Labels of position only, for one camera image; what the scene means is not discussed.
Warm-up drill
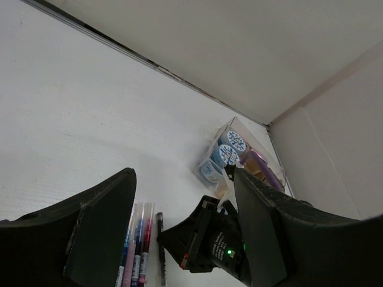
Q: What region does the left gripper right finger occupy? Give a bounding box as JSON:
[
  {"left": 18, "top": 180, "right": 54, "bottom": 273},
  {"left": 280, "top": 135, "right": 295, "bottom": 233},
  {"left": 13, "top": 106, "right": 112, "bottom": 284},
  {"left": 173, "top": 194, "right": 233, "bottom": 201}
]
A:
[{"left": 234, "top": 169, "right": 382, "bottom": 286}]

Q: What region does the blue gel pen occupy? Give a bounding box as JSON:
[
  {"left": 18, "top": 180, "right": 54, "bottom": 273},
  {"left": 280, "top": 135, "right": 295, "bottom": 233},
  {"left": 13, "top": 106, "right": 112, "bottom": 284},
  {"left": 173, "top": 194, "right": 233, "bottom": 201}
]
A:
[{"left": 130, "top": 202, "right": 145, "bottom": 287}]

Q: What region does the blue tape roll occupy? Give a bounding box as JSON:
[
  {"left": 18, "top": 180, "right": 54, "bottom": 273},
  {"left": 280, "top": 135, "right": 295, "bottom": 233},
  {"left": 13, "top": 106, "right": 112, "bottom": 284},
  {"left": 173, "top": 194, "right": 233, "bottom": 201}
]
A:
[
  {"left": 211, "top": 144, "right": 239, "bottom": 168},
  {"left": 217, "top": 129, "right": 247, "bottom": 155}
]

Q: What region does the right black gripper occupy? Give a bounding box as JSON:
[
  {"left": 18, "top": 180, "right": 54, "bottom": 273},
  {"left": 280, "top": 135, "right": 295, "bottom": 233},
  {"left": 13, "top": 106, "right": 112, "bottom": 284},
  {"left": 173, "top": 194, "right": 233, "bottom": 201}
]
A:
[{"left": 157, "top": 196, "right": 248, "bottom": 281}]

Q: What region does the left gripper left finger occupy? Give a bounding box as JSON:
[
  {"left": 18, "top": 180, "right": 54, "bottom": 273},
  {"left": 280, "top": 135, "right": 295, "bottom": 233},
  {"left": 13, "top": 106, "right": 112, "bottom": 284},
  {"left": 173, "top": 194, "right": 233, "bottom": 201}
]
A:
[{"left": 1, "top": 168, "right": 136, "bottom": 286}]

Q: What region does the black gel pen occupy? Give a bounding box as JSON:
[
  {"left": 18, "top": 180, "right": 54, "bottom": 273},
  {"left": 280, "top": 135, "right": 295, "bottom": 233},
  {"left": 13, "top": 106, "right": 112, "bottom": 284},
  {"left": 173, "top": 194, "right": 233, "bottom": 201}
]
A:
[{"left": 156, "top": 212, "right": 167, "bottom": 287}]

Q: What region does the pink red gel pen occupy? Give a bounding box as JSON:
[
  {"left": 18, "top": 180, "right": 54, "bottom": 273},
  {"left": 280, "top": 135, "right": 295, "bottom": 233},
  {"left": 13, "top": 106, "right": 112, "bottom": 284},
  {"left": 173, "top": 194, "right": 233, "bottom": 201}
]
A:
[{"left": 138, "top": 202, "right": 155, "bottom": 286}]

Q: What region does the clear compartment desk organizer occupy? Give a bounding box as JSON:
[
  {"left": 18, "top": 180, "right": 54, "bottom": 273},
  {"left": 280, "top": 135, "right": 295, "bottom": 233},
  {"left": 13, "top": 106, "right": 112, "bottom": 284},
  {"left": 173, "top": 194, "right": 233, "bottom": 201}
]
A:
[{"left": 194, "top": 117, "right": 290, "bottom": 199}]

